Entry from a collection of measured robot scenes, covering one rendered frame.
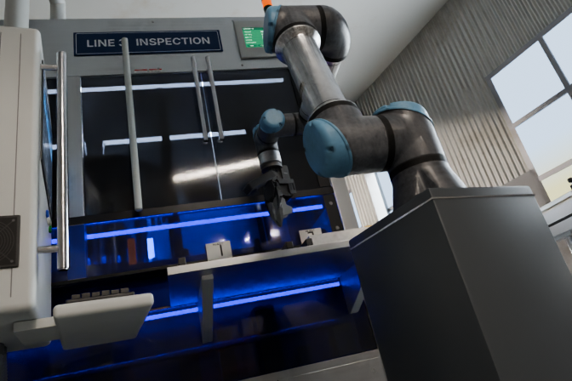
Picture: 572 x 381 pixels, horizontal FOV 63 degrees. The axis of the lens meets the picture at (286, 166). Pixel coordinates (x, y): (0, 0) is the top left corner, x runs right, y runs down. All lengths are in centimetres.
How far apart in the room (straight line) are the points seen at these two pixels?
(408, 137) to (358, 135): 10
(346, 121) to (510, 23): 337
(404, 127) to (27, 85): 92
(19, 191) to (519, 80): 353
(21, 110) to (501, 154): 349
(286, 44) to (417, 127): 39
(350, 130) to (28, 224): 72
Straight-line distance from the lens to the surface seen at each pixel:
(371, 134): 89
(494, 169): 411
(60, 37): 215
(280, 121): 146
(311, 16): 120
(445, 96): 450
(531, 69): 397
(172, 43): 210
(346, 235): 134
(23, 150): 123
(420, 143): 92
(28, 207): 117
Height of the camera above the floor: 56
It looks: 25 degrees up
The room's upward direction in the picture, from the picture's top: 13 degrees counter-clockwise
